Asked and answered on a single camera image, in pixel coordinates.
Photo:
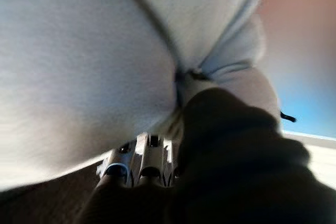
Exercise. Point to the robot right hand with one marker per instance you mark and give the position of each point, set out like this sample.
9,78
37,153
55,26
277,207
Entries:
236,169

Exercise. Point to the white cushion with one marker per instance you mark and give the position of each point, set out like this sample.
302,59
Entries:
92,64

